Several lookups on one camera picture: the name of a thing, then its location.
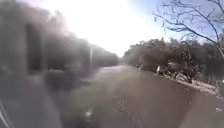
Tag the leaf-strewn earth verge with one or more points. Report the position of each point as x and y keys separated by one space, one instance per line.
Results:
x=196 y=85

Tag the dark dense wood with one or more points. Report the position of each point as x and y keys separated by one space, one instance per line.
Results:
x=36 y=50

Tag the grey asphalt road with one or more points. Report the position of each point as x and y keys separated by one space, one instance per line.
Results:
x=133 y=100

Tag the wood of bare trees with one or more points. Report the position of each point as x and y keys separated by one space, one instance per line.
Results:
x=166 y=58

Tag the bare branching tree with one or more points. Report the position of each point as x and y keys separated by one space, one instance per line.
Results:
x=203 y=33

